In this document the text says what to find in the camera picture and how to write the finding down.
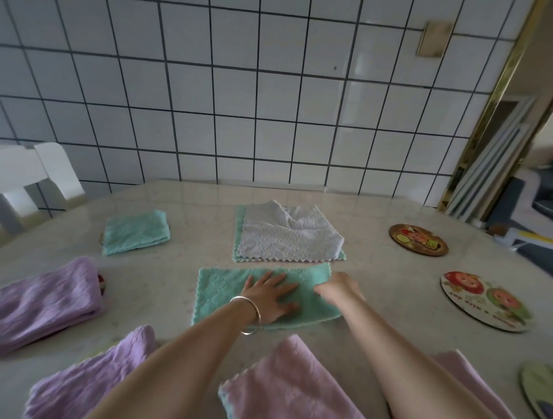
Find person's left hand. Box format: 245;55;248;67
240;269;301;327

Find person's right hand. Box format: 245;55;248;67
313;272;366;310

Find brown round placemat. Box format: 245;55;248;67
388;223;450;258

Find two-face round placemat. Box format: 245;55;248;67
440;271;536;334

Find person's right forearm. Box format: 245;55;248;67
336;298;498;419

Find person's left forearm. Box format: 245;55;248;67
84;302;256;419

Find dark blue panel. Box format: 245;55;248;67
486;177;526;230

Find white leaning boards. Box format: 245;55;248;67
445;97;537;222

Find white wooden chair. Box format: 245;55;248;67
0;142;86;237

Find silver bangle bracelet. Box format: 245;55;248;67
228;295;263;337

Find gold metal door frame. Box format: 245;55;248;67
436;0;550;213

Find tan wall plate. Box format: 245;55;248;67
415;20;456;59

